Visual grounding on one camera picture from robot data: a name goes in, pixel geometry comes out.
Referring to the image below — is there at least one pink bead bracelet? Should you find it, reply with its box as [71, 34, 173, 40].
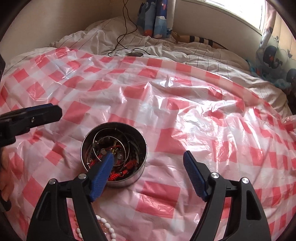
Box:
[98, 219, 110, 237]

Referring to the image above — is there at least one white bead bracelet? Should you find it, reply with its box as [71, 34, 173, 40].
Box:
[75, 214, 117, 241]

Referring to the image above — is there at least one thin silver bangle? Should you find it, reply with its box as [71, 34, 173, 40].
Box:
[92, 136, 127, 167]

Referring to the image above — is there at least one person left hand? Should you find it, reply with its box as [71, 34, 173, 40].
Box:
[1, 148, 14, 202]

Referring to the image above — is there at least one red white checkered plastic sheet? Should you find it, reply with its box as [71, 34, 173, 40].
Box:
[1, 48, 295, 240]

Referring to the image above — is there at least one round silver metal tin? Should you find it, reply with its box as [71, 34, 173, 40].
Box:
[80, 121, 148, 188]

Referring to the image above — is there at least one white striped duvet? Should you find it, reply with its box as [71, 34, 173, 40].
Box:
[4, 17, 292, 118]

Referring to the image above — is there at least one right whale print curtain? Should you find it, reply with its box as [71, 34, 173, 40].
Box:
[250, 2, 295, 93]

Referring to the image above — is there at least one whale print curtain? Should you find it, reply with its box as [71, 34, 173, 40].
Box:
[250, 2, 295, 93]
[137, 0, 176, 39]

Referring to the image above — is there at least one left whale print curtain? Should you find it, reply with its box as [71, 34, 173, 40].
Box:
[137, 0, 176, 39]

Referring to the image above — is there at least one striped pillow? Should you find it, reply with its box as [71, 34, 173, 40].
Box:
[171, 32, 226, 49]

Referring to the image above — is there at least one window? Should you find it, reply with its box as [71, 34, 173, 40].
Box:
[205, 0, 265, 30]

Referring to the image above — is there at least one black charging cable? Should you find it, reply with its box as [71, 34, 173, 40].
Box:
[107, 0, 151, 57]

